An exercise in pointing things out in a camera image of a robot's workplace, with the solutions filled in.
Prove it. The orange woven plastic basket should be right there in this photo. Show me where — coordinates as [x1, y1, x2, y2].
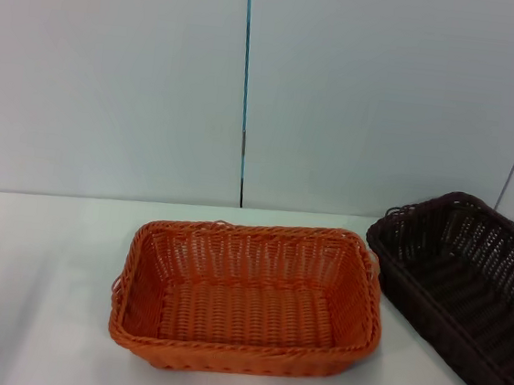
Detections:
[103, 205, 392, 385]

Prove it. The dark brown woven plastic basket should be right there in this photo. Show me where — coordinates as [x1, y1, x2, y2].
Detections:
[350, 182, 514, 385]

